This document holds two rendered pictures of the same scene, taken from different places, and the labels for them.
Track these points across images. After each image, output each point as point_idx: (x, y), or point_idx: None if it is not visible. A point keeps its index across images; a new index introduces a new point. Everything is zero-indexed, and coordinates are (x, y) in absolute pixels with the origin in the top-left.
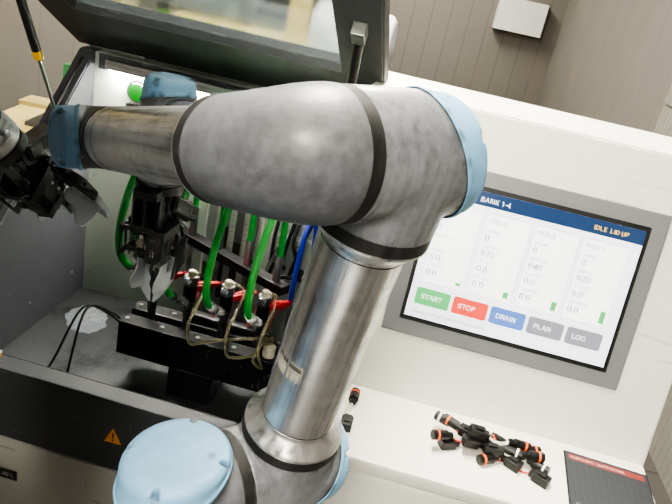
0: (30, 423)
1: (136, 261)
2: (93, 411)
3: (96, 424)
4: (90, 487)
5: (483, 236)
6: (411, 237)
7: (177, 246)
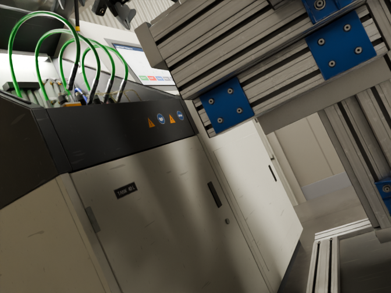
0: (120, 137)
1: (116, 10)
2: (137, 111)
3: (142, 119)
4: (162, 163)
5: (135, 57)
6: None
7: (121, 4)
